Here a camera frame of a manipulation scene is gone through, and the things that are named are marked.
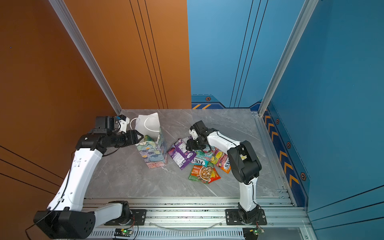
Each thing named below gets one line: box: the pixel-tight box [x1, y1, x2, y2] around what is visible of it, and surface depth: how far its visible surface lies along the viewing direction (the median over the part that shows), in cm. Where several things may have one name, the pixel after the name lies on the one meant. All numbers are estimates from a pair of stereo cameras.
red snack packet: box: [208, 167, 221, 184], surface depth 88 cm
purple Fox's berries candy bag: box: [167, 136, 197, 171], surface depth 95 cm
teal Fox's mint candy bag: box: [189, 149, 213, 167], surface depth 91 cm
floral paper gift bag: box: [130, 112, 168, 169], surface depth 81 cm
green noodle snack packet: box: [188, 161, 214, 184], surface depth 89 cm
